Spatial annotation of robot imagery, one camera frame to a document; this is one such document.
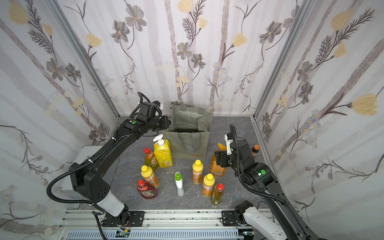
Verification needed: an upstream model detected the green bottle red cap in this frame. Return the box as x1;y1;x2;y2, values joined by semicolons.
144;148;159;171
211;184;225;205

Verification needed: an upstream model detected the orange bottle yellow cap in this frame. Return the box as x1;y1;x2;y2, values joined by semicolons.
141;165;160;189
202;174;216;197
193;160;204;185

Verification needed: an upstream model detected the large orange pump soap bottle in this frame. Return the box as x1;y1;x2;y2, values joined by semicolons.
210;143;227;177

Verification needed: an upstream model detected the orange bottle yellow cap right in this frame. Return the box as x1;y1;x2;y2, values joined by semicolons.
202;174;216;197

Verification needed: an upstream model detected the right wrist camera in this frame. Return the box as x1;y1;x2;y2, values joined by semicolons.
225;133;234;156

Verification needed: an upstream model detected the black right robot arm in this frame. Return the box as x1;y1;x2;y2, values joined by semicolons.
215;124;319;240

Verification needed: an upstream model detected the white bottle green cap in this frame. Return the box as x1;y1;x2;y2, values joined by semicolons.
175;172;185;197

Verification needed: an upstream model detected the green bottle red cap rear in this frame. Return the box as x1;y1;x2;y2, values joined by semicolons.
144;148;159;171

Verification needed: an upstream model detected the red soap bottle red cap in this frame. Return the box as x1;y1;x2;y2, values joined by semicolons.
137;180;158;199

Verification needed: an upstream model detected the large yellow pump soap bottle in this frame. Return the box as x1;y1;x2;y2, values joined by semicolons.
153;134;173;168

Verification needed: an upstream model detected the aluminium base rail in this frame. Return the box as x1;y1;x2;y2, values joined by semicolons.
56;208;307;240

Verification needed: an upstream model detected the small bottle orange cap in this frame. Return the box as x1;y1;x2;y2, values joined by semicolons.
251;145;260;157

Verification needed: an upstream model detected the green bottle red cap front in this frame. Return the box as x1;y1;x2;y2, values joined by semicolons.
211;184;225;205

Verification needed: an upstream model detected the green fabric shopping bag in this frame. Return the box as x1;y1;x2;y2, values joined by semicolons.
163;105;213;161

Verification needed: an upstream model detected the orange bottle yellow cap left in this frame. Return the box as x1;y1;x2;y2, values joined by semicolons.
141;165;160;189

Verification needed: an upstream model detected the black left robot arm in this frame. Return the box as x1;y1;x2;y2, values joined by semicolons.
46;93;171;226

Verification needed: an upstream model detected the orange bottle yellow cap middle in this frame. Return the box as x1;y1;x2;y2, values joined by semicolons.
193;160;204;185

